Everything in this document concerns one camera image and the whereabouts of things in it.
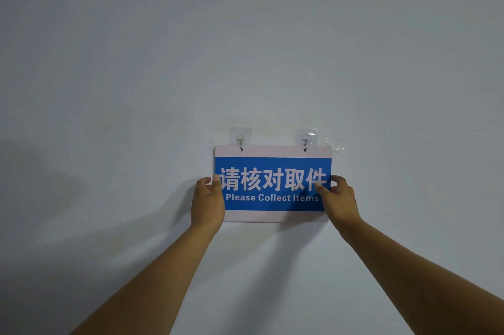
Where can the person's right thumb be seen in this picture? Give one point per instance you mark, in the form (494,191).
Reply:
(323,190)

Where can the crumpled clear plastic film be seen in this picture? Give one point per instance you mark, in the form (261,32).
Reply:
(335,146)

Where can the person's right forearm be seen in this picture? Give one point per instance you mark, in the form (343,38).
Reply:
(417,283)

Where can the person's right hand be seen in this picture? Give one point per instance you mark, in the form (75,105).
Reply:
(340,205)

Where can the person's left thumb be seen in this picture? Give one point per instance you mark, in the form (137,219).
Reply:
(217,183)

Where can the person's left hand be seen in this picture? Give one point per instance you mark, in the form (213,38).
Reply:
(207,207)

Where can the blue and white sign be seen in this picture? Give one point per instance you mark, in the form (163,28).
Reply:
(271,183)

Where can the clear adhesive wall hook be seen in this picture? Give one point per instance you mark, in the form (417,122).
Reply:
(306,139)
(240,138)

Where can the person's left forearm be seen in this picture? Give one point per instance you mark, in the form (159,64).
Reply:
(147,287)

